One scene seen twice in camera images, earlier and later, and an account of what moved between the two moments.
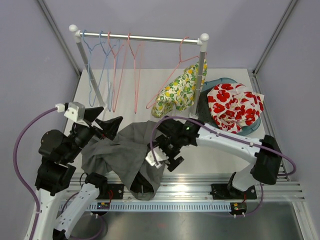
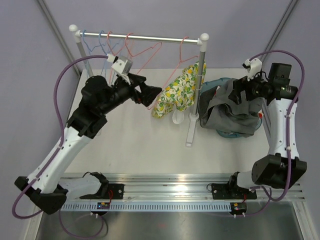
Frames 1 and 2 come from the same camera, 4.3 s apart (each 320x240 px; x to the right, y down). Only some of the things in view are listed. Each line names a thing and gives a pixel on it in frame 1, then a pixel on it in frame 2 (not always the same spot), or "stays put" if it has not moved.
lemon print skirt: (180, 94) stays put
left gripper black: (110, 126) to (147, 93)
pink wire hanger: (179, 63) stays put
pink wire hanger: (136, 56) to (136, 55)
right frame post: (289, 9) stays put
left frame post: (54, 24) stays put
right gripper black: (172, 162) to (239, 85)
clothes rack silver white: (202, 41) stays put
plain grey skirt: (126, 153) to (217, 111)
